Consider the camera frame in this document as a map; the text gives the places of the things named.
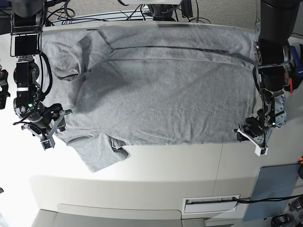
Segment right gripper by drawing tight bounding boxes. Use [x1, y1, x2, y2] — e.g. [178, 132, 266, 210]
[21, 103, 72, 140]

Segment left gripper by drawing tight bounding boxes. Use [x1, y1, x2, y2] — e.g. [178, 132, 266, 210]
[233, 116, 274, 149]

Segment grey T-shirt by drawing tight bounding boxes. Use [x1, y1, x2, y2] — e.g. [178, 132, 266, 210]
[42, 25, 255, 172]

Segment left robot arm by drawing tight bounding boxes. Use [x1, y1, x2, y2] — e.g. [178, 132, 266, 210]
[234, 0, 301, 156]

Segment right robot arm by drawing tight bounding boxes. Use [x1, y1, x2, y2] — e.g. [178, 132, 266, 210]
[10, 0, 72, 149]

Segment black red hand tool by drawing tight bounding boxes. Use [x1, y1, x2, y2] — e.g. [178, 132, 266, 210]
[284, 69, 303, 94]

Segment blue grey board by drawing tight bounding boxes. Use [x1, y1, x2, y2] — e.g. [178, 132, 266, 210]
[242, 164, 299, 222]

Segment blue clamp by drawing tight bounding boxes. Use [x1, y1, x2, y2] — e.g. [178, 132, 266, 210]
[290, 45, 303, 79]

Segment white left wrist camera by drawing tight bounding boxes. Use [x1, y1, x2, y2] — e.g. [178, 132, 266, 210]
[255, 146, 268, 157]

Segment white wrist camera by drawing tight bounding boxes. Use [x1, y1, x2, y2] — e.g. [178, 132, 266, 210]
[255, 146, 268, 157]
[41, 138, 55, 150]

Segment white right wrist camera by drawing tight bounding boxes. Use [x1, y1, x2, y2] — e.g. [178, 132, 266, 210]
[41, 138, 55, 150]

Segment black cable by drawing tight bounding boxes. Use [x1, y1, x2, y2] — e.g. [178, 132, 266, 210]
[233, 194, 303, 204]

